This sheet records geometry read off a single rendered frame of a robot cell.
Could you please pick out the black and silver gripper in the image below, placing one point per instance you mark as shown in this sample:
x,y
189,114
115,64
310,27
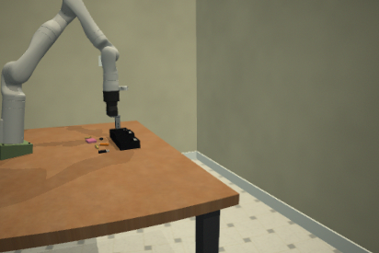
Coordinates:
x,y
111,96

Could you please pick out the black rack of bins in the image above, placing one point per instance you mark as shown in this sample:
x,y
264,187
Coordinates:
x,y
124,139

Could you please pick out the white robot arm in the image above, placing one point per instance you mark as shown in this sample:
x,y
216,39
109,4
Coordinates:
x,y
19,72

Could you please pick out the pink sticky note pad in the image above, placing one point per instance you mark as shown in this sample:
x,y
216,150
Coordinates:
x,y
91,140

